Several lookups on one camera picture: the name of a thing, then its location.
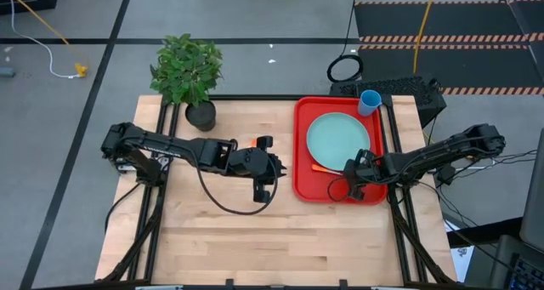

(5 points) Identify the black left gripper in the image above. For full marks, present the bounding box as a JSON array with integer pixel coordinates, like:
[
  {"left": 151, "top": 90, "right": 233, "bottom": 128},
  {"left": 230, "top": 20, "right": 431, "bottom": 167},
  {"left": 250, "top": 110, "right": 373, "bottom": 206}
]
[{"left": 227, "top": 134, "right": 288, "bottom": 204}]

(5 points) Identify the black keyboard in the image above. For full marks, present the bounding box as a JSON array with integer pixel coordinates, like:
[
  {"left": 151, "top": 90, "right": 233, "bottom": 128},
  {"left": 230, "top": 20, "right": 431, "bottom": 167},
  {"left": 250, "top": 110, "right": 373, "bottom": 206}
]
[{"left": 507, "top": 255, "right": 544, "bottom": 290}]

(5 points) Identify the thin yellow floor cable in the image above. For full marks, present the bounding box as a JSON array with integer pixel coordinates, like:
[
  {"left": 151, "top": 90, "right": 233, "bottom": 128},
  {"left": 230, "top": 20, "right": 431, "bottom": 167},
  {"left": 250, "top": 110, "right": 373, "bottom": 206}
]
[{"left": 0, "top": 0, "right": 82, "bottom": 69}]

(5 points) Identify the white paper sheet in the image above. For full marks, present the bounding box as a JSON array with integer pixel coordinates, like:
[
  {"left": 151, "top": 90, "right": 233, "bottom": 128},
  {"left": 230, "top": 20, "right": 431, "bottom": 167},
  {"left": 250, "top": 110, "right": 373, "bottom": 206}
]
[{"left": 449, "top": 245, "right": 475, "bottom": 283}]

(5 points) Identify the black left arm base cable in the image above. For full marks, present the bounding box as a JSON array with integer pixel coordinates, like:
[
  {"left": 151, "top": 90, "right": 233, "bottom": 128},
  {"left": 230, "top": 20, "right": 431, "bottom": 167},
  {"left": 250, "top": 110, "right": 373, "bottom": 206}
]
[{"left": 104, "top": 181, "right": 144, "bottom": 234}]

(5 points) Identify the thick yellow hanging cable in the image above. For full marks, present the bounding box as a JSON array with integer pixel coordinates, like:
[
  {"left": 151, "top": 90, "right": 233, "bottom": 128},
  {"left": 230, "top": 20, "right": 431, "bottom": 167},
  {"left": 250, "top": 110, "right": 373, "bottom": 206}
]
[{"left": 412, "top": 0, "right": 439, "bottom": 77}]

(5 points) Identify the metal fork orange handle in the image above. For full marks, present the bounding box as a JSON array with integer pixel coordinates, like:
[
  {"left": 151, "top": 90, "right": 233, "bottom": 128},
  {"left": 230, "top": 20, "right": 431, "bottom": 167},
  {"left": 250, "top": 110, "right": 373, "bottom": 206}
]
[{"left": 311, "top": 163, "right": 346, "bottom": 176}]

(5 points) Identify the grey monitor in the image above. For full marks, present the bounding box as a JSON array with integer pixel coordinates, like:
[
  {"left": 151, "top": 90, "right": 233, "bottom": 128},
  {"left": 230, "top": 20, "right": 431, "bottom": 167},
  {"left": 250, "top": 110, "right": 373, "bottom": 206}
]
[{"left": 520, "top": 128, "right": 544, "bottom": 253}]

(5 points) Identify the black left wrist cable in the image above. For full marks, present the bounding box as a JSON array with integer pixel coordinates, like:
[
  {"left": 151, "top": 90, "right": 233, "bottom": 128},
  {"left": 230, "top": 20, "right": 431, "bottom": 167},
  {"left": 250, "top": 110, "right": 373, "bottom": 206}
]
[{"left": 193, "top": 147, "right": 281, "bottom": 217}]

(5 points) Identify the green leafy plant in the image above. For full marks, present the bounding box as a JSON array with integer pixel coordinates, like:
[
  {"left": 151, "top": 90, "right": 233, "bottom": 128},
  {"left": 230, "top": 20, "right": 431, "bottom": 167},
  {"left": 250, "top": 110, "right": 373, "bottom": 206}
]
[{"left": 150, "top": 33, "right": 224, "bottom": 108}]

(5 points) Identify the blue plastic cup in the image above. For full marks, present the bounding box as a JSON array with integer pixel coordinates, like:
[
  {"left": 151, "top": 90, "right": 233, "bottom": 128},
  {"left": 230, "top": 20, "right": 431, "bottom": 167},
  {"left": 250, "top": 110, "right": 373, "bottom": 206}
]
[{"left": 357, "top": 89, "right": 383, "bottom": 118}]

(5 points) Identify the white floor cable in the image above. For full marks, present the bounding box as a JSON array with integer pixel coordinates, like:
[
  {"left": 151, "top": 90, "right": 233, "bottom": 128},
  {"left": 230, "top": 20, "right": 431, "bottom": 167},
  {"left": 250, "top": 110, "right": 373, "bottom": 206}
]
[{"left": 6, "top": 0, "right": 80, "bottom": 79}]

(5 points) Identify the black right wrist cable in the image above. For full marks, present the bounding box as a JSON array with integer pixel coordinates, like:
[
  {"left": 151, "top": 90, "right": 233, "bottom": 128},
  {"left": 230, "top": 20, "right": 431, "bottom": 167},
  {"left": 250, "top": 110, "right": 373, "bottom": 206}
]
[{"left": 326, "top": 177, "right": 354, "bottom": 203}]

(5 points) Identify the black hazard-striped floor mat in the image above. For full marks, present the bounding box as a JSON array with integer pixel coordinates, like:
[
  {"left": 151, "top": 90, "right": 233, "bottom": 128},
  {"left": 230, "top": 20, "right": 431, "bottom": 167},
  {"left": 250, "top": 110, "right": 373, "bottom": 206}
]
[{"left": 354, "top": 0, "right": 544, "bottom": 96}]

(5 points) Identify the black aluminium table frame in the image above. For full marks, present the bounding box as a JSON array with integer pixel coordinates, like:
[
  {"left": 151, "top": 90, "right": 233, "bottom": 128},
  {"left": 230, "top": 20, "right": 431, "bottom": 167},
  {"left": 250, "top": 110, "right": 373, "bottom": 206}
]
[{"left": 99, "top": 94, "right": 458, "bottom": 290}]

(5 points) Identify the black hanging coiled cable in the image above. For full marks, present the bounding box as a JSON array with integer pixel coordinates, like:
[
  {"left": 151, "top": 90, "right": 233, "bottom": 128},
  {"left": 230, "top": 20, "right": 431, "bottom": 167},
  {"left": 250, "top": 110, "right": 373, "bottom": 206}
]
[{"left": 326, "top": 0, "right": 365, "bottom": 83}]

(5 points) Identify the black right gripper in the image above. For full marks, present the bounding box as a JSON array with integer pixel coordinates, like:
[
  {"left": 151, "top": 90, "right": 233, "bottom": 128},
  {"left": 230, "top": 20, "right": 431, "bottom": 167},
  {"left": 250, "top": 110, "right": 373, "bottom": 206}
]
[{"left": 343, "top": 148, "right": 386, "bottom": 201}]

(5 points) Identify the black plant pot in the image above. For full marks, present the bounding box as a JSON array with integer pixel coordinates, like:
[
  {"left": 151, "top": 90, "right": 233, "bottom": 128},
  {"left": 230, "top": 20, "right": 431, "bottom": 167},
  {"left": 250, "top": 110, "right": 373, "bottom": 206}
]
[{"left": 184, "top": 100, "right": 218, "bottom": 133}]

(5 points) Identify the red plastic tray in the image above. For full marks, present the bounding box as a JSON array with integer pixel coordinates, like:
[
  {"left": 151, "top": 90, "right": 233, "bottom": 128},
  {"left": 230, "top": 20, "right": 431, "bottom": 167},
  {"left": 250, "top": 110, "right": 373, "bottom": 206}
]
[{"left": 292, "top": 95, "right": 388, "bottom": 206}]

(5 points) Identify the dark desk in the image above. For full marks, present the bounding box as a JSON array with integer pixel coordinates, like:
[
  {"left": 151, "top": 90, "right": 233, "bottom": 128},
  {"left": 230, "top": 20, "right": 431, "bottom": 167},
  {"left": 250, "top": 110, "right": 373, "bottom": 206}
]
[{"left": 445, "top": 216, "right": 544, "bottom": 290}]

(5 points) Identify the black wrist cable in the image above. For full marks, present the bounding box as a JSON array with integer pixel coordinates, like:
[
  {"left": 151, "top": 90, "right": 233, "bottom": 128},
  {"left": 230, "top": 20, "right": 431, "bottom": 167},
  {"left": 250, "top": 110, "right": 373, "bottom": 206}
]
[
  {"left": 326, "top": 177, "right": 354, "bottom": 203},
  {"left": 193, "top": 147, "right": 281, "bottom": 217}
]

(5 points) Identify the teal round plate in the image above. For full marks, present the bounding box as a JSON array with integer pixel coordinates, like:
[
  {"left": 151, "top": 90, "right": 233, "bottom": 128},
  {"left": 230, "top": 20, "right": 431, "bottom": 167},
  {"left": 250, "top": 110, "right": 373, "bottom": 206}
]
[{"left": 305, "top": 111, "right": 372, "bottom": 173}]

